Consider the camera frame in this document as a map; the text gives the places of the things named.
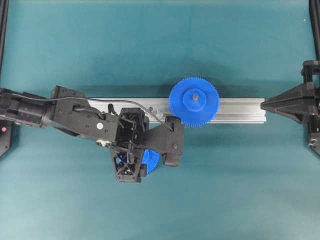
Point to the silver aluminium extrusion rail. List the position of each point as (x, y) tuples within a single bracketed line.
[(231, 110)]

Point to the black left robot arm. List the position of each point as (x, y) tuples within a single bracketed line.
[(67, 111)]

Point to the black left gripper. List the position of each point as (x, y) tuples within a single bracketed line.
[(127, 151)]

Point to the small blue gear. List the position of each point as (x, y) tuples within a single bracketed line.
[(151, 160)]

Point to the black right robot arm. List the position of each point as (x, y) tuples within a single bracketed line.
[(297, 106)]

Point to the large blue gear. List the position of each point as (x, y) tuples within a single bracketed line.
[(194, 113)]

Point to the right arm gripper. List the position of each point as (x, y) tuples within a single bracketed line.
[(311, 96)]

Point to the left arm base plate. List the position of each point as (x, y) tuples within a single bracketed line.
[(5, 136)]

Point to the steel shaft under large gear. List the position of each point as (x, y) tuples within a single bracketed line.
[(195, 97)]

